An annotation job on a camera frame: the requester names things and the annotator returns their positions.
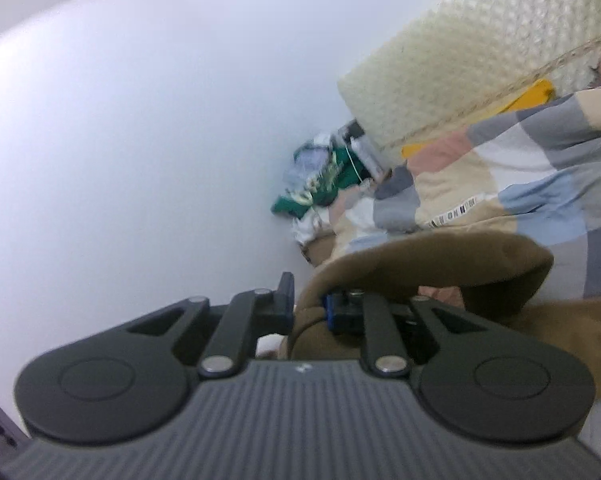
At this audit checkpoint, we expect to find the cream quilted headboard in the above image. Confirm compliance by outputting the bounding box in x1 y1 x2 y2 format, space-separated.
337 0 601 153

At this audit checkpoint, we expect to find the grey bedside object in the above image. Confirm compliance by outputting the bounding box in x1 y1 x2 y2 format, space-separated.
333 119 396 183

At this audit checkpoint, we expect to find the green printed garment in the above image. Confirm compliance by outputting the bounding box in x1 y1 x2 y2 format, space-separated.
272 147 363 218

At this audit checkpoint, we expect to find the yellow pillow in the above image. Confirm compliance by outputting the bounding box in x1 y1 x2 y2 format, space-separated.
400 79 555 161

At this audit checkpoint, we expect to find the brown zip hoodie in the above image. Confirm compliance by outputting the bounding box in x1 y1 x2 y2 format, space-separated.
280 232 601 401

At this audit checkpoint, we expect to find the pale crumpled bag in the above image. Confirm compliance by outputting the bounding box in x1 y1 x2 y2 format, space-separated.
286 134 333 186

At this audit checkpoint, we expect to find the white crumpled cloth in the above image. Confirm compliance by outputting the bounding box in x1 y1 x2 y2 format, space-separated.
290 205 336 248

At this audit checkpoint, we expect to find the checkered duvet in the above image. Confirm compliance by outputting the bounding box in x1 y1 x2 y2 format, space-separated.
300 85 601 306

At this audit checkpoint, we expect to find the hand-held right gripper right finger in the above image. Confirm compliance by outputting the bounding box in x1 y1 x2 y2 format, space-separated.
320 289 488 379

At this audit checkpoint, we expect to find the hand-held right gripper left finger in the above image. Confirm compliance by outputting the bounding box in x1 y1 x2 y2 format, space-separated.
125 272 296 379

